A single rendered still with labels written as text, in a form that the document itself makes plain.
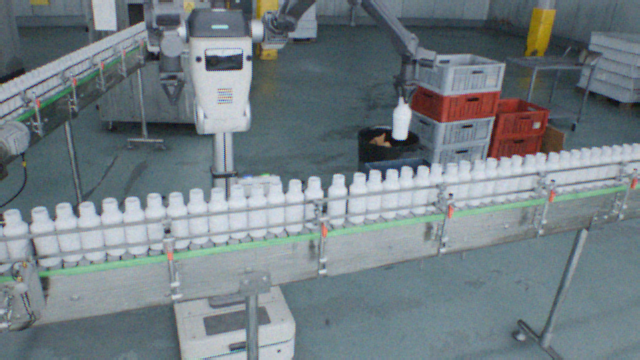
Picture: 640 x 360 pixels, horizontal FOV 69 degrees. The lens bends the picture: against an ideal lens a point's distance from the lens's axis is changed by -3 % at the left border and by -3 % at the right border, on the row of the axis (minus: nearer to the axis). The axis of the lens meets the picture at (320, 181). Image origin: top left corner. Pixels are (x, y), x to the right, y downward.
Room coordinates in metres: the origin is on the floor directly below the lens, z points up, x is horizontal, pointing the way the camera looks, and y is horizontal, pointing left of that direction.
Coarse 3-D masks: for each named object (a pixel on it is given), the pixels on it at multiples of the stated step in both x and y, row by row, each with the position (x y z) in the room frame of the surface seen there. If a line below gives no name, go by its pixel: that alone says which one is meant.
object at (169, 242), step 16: (544, 176) 1.63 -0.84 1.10; (560, 192) 1.55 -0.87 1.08; (448, 208) 1.41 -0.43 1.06; (544, 208) 1.58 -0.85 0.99; (624, 208) 1.74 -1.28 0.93; (320, 224) 1.24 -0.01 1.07; (544, 224) 1.58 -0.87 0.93; (320, 240) 1.25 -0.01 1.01; (320, 256) 1.25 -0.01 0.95; (176, 272) 1.13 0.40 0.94; (320, 272) 1.24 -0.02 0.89; (176, 288) 1.08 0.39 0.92; (0, 320) 0.92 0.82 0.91
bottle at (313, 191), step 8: (312, 176) 1.37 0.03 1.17; (312, 184) 1.34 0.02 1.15; (304, 192) 1.35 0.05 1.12; (312, 192) 1.33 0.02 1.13; (320, 192) 1.34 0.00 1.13; (304, 200) 1.34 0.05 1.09; (304, 208) 1.34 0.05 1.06; (312, 208) 1.32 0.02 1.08; (320, 208) 1.34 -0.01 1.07; (304, 216) 1.34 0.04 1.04; (312, 216) 1.32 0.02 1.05; (304, 224) 1.34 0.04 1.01
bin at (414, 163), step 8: (392, 160) 2.06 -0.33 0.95; (400, 160) 2.07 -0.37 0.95; (408, 160) 2.09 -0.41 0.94; (416, 160) 2.11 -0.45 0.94; (424, 160) 2.11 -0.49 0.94; (368, 168) 1.97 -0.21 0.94; (376, 168) 2.03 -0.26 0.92; (384, 168) 2.04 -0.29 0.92; (392, 168) 2.06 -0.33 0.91; (400, 168) 2.08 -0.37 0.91; (416, 168) 2.11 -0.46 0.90; (368, 176) 1.97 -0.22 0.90; (384, 176) 2.05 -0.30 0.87
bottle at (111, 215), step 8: (104, 200) 1.14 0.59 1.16; (112, 200) 1.15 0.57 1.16; (104, 208) 1.12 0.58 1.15; (112, 208) 1.12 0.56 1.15; (104, 216) 1.11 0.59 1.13; (112, 216) 1.12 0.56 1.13; (120, 216) 1.13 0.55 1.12; (104, 224) 1.11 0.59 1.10; (104, 232) 1.11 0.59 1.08; (112, 232) 1.11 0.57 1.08; (120, 232) 1.12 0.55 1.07; (104, 240) 1.12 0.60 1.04; (112, 240) 1.11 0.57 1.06; (120, 240) 1.12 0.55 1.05
